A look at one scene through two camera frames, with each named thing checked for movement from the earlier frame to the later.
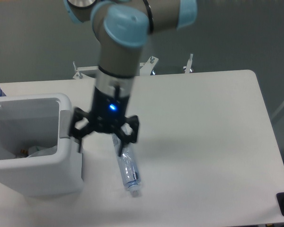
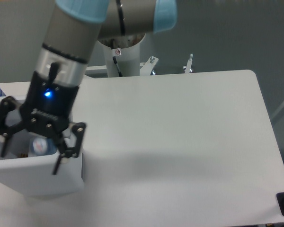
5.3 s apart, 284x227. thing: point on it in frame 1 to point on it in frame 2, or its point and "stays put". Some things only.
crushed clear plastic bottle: x=128 y=163 to x=41 y=146
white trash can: x=32 y=154 stays put
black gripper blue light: x=108 y=116 to x=48 y=106
